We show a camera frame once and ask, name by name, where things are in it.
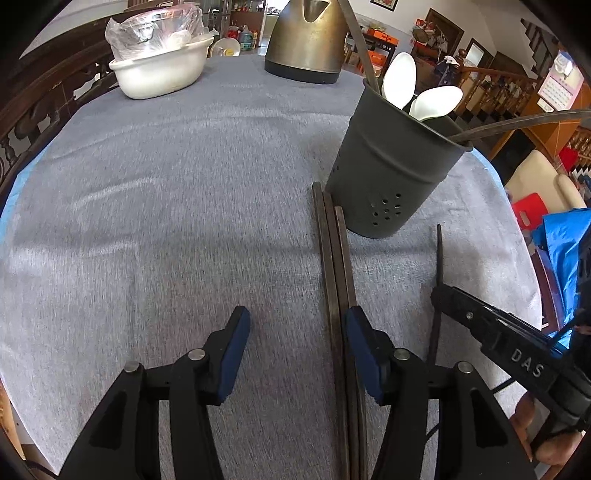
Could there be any red plastic stool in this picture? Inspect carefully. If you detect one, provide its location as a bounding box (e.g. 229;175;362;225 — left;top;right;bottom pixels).
512;194;551;232

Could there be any white plastic basin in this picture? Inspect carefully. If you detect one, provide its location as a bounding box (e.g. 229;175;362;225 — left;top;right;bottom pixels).
109;35;215;100

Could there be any white plate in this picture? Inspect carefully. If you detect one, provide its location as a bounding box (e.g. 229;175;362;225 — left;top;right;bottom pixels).
211;37;241;58

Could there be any dark grey utensil holder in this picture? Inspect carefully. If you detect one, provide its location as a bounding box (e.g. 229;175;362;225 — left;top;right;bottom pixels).
325;78;474;239

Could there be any clear plastic bag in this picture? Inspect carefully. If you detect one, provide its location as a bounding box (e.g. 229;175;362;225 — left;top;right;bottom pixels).
105;2;205;61

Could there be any dark wooden chopstick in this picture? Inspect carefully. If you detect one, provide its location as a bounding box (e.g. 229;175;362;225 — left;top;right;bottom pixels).
312;182;348;480
341;0;381;90
449;110;591;141
322;191;358;480
334;206;369;480
427;224;445;370

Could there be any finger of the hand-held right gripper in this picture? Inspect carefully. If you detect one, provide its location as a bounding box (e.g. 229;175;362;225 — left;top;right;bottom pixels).
431;284;498;344

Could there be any carved dark wooden chair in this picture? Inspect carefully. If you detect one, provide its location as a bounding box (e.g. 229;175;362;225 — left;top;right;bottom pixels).
0;21;122;197

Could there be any wooden stair railing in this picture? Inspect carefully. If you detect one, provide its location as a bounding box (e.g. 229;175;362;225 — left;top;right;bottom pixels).
455;48;541;121

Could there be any grey tablecloth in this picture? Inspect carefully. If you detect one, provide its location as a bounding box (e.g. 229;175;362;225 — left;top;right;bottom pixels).
0;53;543;480

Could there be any person's right hand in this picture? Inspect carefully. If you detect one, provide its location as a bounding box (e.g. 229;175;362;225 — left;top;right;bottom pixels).
512;391;591;468

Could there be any white plastic spoon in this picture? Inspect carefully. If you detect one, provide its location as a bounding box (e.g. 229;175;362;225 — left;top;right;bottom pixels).
381;52;417;110
409;86;464;123

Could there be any blue cloth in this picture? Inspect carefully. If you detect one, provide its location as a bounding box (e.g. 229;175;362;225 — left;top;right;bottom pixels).
531;208;591;339

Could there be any brass coloured kettle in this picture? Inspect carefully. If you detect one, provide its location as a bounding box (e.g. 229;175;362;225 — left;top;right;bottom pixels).
264;0;348;85

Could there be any wall calendar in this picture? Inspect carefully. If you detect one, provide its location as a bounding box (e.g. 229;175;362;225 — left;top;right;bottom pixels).
537;50;585;112

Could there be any cream chair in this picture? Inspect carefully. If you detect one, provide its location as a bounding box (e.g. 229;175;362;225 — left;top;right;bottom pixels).
505;150;588;214

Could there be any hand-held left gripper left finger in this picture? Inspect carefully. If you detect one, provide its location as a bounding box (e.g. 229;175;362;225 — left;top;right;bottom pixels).
60;306;251;480

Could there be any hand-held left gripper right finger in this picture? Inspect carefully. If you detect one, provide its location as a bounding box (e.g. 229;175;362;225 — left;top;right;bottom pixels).
346;306;539;480

